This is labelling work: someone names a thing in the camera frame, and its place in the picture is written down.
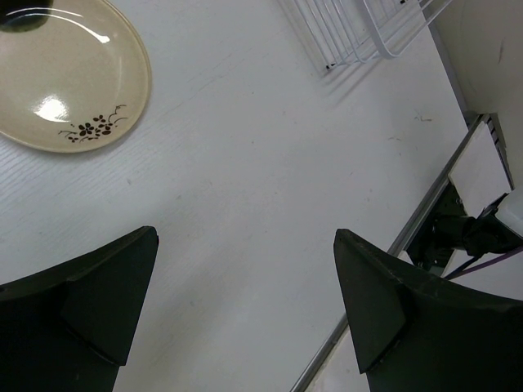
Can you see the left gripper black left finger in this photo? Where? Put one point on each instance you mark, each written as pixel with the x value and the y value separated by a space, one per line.
pixel 71 327

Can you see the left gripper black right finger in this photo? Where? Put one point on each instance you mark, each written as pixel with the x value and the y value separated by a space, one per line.
pixel 414 331

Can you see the beige plate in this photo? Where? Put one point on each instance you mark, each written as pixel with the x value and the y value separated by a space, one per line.
pixel 75 75

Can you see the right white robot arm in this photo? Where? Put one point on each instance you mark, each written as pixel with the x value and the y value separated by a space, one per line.
pixel 510 211

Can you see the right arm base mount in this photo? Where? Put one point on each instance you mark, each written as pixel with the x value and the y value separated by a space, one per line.
pixel 448 228

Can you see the aluminium frame rail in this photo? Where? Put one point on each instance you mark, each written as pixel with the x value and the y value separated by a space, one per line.
pixel 458 172

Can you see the white wire dish rack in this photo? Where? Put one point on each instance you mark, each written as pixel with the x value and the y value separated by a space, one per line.
pixel 338 33

